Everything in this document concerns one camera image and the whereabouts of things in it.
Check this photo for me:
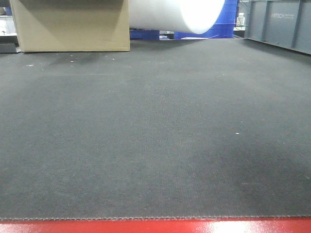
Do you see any dark grey carpet mat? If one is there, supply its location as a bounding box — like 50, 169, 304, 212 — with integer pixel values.
0, 39, 311, 220

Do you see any white foam roll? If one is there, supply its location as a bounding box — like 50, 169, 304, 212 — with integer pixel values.
128, 0, 225, 34

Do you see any brown cardboard box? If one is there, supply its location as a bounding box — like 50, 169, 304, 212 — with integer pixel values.
10, 0, 130, 52

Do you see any grey metal cabinet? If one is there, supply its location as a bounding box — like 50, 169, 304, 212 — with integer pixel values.
245, 0, 311, 54

